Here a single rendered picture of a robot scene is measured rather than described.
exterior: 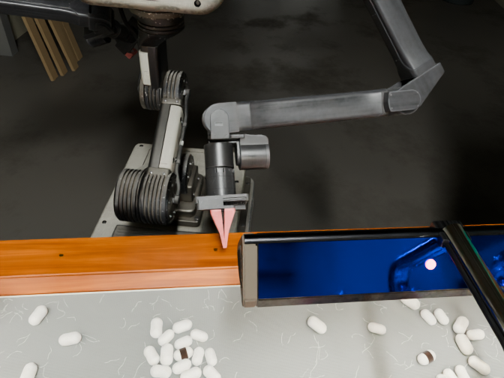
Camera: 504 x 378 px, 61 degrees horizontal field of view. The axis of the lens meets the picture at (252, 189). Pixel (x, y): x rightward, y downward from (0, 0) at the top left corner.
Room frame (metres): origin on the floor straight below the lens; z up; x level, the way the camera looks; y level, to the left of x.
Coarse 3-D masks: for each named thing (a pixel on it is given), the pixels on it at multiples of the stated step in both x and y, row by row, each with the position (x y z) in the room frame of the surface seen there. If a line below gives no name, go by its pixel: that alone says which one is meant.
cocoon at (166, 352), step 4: (164, 344) 0.37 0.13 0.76; (168, 344) 0.37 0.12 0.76; (164, 348) 0.36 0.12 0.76; (168, 348) 0.36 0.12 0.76; (172, 348) 0.36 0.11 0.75; (160, 352) 0.35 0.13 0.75; (164, 352) 0.35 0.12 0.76; (168, 352) 0.35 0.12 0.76; (172, 352) 0.36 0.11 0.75; (160, 356) 0.35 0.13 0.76; (164, 356) 0.34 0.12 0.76; (168, 356) 0.35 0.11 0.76; (172, 356) 0.35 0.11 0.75; (160, 360) 0.34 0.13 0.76; (164, 360) 0.34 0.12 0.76; (168, 360) 0.34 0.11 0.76; (164, 364) 0.33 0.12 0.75; (168, 364) 0.34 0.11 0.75
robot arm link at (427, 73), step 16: (368, 0) 0.91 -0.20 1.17; (384, 0) 0.89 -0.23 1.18; (400, 0) 0.91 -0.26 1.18; (384, 16) 0.88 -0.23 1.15; (400, 16) 0.89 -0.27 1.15; (384, 32) 0.88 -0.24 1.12; (400, 32) 0.87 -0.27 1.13; (416, 32) 0.88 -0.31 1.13; (400, 48) 0.85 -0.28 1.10; (416, 48) 0.86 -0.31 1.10; (400, 64) 0.86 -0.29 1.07; (416, 64) 0.84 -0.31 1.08; (432, 64) 0.84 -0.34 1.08; (400, 80) 0.87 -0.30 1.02; (416, 80) 0.81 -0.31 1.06; (432, 80) 0.82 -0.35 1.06; (400, 112) 0.77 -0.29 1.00
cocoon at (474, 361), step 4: (472, 356) 0.39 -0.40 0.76; (476, 356) 0.39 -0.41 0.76; (468, 360) 0.39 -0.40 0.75; (472, 360) 0.38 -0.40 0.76; (476, 360) 0.38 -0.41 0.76; (480, 360) 0.38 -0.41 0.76; (472, 364) 0.38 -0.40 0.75; (476, 364) 0.38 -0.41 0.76; (480, 364) 0.38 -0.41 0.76; (484, 364) 0.38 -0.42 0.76; (476, 368) 0.37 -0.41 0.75; (480, 368) 0.37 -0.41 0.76; (484, 368) 0.37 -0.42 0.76; (488, 368) 0.37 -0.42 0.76; (480, 372) 0.37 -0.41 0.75; (484, 372) 0.37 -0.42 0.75; (488, 372) 0.37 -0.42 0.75
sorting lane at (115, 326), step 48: (192, 288) 0.50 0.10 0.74; (240, 288) 0.51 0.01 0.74; (0, 336) 0.37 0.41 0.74; (48, 336) 0.37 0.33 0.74; (96, 336) 0.38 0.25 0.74; (144, 336) 0.39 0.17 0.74; (240, 336) 0.40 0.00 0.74; (288, 336) 0.41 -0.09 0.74; (336, 336) 0.42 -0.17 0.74; (384, 336) 0.43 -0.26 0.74; (432, 336) 0.44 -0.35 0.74
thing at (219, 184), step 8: (208, 168) 0.65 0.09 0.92; (216, 168) 0.65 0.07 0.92; (224, 168) 0.64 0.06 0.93; (208, 176) 0.64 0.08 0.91; (216, 176) 0.63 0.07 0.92; (224, 176) 0.63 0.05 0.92; (232, 176) 0.64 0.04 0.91; (208, 184) 0.62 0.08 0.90; (216, 184) 0.62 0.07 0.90; (224, 184) 0.62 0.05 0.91; (232, 184) 0.63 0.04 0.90; (208, 192) 0.61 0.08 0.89; (216, 192) 0.61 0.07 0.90; (224, 192) 0.61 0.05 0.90; (232, 192) 0.62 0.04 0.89; (224, 200) 0.60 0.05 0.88; (232, 200) 0.60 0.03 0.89; (240, 200) 0.60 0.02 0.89; (248, 200) 0.60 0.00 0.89
